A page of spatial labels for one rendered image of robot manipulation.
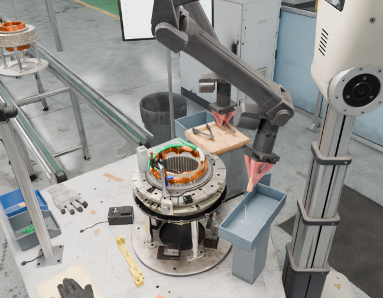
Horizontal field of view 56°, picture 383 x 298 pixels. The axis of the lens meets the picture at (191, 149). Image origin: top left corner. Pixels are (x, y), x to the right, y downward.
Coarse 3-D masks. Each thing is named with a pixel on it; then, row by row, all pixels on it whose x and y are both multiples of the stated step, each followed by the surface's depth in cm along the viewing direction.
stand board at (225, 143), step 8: (216, 128) 153; (224, 128) 153; (232, 128) 153; (192, 136) 149; (200, 136) 149; (216, 136) 148; (224, 136) 148; (232, 136) 148; (240, 136) 148; (200, 144) 143; (208, 144) 143; (216, 144) 143; (224, 144) 143; (232, 144) 143; (240, 144) 144; (216, 152) 139; (224, 152) 142
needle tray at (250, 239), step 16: (256, 192) 125; (272, 192) 120; (240, 208) 116; (256, 208) 118; (272, 208) 118; (224, 224) 108; (240, 224) 112; (256, 224) 112; (240, 240) 103; (256, 240) 104; (240, 256) 119; (256, 256) 115; (240, 272) 123; (256, 272) 121
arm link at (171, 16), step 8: (160, 0) 70; (168, 0) 70; (176, 0) 70; (184, 0) 71; (192, 0) 71; (200, 0) 71; (152, 8) 71; (160, 8) 71; (168, 8) 71; (176, 8) 77; (152, 16) 72; (160, 16) 72; (168, 16) 72; (176, 16) 75; (152, 24) 74; (176, 24) 74; (152, 32) 75
